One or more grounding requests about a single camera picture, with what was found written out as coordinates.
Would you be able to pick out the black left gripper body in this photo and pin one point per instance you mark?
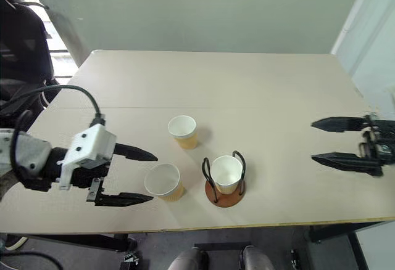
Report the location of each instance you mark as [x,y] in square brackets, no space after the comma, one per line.
[92,174]

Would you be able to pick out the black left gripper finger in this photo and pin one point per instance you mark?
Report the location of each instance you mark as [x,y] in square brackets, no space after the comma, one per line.
[123,198]
[135,153]

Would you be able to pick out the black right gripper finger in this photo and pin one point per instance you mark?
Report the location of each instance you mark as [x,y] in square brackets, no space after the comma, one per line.
[345,161]
[339,124]

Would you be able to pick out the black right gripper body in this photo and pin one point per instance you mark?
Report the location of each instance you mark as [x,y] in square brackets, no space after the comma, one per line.
[384,142]

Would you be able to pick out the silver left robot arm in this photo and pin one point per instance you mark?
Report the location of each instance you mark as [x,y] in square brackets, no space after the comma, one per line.
[31,154]

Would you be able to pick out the yellow ribbed paper cup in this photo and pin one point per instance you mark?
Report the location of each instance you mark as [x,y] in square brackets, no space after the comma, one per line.
[226,171]
[186,140]
[172,194]

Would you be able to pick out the grey rounded shape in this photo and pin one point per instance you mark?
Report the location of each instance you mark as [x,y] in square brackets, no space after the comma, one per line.
[257,259]
[188,259]

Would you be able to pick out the black and white shoe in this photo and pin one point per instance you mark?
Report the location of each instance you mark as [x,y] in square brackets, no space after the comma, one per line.
[14,241]

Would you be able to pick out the black bar under table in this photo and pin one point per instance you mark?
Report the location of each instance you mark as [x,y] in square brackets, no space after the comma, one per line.
[222,245]

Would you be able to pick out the black office chair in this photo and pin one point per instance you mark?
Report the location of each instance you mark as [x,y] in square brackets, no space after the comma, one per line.
[21,45]

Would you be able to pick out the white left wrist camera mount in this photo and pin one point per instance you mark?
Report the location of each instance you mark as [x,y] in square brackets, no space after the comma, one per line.
[92,143]

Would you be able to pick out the black table leg frame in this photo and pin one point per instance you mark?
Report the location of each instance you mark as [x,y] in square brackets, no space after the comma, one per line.
[333,231]
[77,241]

